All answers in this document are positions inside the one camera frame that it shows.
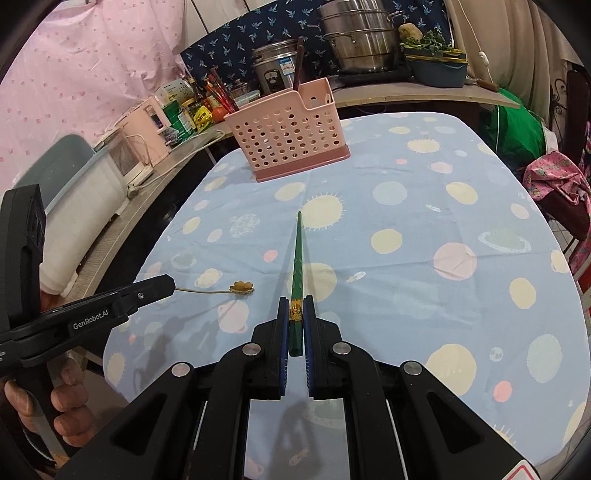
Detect blue planet print tablecloth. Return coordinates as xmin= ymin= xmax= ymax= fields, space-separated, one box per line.
xmin=102 ymin=111 xmax=585 ymax=480

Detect clear plastic food container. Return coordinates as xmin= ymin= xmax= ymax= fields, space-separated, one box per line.
xmin=229 ymin=89 xmax=262 ymax=112

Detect steel rice cooker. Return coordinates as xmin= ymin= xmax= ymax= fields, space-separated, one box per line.
xmin=252 ymin=39 xmax=305 ymax=95

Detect red chopstick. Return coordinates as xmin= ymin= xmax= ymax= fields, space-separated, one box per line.
xmin=210 ymin=68 xmax=234 ymax=114
xmin=217 ymin=76 xmax=240 ymax=112

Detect clear plastic jug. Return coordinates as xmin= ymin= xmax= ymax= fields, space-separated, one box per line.
xmin=154 ymin=78 xmax=185 ymax=104

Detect blue planter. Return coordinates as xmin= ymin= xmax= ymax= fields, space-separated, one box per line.
xmin=406 ymin=48 xmax=468 ymax=88

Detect navy printed cloth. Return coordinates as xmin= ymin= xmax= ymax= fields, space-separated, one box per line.
xmin=180 ymin=0 xmax=458 ymax=93

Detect dark purple chopstick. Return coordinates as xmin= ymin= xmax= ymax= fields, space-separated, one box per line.
xmin=291 ymin=37 xmax=306 ymax=92

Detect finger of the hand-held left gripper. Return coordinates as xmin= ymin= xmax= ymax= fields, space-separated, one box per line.
xmin=113 ymin=274 xmax=177 ymax=317

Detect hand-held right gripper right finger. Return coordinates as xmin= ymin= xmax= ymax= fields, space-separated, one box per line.
xmin=302 ymin=295 xmax=532 ymax=480

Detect sauce bottle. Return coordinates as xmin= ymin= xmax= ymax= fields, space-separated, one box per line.
xmin=185 ymin=78 xmax=208 ymax=109

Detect dark metal chair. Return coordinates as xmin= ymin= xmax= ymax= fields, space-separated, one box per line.
xmin=549 ymin=69 xmax=591 ymax=252

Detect person's left hand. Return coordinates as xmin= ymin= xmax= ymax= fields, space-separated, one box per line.
xmin=4 ymin=357 xmax=100 ymax=450

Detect pink perforated utensil basket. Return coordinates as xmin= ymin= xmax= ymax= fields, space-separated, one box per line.
xmin=223 ymin=78 xmax=352 ymax=183

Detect green chopstick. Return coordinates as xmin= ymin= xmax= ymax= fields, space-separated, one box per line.
xmin=288 ymin=211 xmax=305 ymax=357

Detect green label pack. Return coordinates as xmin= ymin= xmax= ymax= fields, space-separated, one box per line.
xmin=161 ymin=99 xmax=195 ymax=139

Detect white cord switch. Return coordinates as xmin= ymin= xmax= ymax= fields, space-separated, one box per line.
xmin=455 ymin=0 xmax=502 ymax=93

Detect white power cable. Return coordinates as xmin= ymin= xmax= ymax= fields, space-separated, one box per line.
xmin=136 ymin=130 xmax=226 ymax=191

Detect beige curtain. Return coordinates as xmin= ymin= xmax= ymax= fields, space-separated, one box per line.
xmin=443 ymin=0 xmax=578 ymax=112

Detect pink patterned cloth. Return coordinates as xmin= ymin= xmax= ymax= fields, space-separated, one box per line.
xmin=522 ymin=150 xmax=591 ymax=217

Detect steel steamer pot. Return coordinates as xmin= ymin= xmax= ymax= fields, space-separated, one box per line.
xmin=318 ymin=0 xmax=407 ymax=75

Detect green plants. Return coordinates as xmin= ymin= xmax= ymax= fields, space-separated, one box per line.
xmin=401 ymin=31 xmax=455 ymax=58

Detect gold flower spoon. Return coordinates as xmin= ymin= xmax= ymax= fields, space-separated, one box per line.
xmin=174 ymin=280 xmax=256 ymax=298

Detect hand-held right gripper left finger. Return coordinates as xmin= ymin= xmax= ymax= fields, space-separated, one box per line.
xmin=54 ymin=295 xmax=291 ymax=480

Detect white tub with blue lid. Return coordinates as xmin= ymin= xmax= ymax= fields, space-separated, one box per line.
xmin=25 ymin=134 xmax=127 ymax=296

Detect pink dotted cloth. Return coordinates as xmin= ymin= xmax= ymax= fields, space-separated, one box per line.
xmin=0 ymin=0 xmax=190 ymax=195

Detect pale pink box appliance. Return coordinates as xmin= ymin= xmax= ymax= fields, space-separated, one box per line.
xmin=96 ymin=131 xmax=154 ymax=188

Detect green bag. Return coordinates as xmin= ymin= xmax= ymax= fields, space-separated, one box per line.
xmin=487 ymin=88 xmax=550 ymax=160

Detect pink dispenser appliance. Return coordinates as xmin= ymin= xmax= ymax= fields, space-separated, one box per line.
xmin=121 ymin=96 xmax=172 ymax=155

